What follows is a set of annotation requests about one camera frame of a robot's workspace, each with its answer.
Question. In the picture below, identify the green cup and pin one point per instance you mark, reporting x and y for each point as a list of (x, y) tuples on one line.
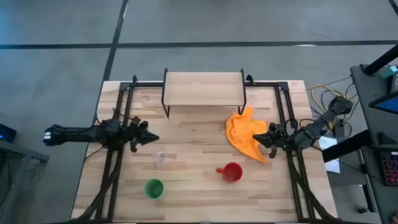
[(154, 188)]

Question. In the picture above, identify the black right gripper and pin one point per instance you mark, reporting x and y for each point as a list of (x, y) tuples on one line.
[(281, 137)]

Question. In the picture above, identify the blue screen tablet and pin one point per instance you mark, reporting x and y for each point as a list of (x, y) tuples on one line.
[(387, 104)]

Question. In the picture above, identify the orange cloth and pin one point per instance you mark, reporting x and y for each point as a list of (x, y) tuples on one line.
[(242, 130)]

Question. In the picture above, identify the black diagonal beam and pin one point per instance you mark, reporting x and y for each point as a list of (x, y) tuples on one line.
[(345, 146)]

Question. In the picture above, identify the black side desk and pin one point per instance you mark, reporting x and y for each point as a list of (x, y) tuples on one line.
[(367, 93)]

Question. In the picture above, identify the black keyboard with red keys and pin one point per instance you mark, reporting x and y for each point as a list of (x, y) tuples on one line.
[(391, 168)]

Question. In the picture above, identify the wooden shelf with black legs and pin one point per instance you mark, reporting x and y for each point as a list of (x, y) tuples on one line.
[(203, 88)]

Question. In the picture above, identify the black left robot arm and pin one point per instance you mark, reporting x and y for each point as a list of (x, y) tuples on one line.
[(77, 134)]

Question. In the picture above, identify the teal box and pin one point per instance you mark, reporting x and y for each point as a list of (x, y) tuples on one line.
[(388, 71)]

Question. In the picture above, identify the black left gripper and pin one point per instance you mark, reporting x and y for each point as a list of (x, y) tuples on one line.
[(134, 132)]

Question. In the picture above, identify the clear plastic cup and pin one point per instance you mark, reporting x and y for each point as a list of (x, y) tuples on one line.
[(161, 158)]

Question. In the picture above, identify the black device with blue light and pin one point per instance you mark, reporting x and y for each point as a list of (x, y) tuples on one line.
[(6, 133)]

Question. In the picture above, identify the black metal table frame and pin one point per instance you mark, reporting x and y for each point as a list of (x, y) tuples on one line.
[(280, 99)]

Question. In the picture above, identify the white paper sheet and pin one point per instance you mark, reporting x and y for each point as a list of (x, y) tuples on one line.
[(332, 161)]

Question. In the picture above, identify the red mug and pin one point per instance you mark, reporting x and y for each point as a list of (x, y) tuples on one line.
[(232, 172)]

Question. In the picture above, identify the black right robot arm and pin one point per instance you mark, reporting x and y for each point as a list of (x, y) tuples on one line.
[(314, 129)]

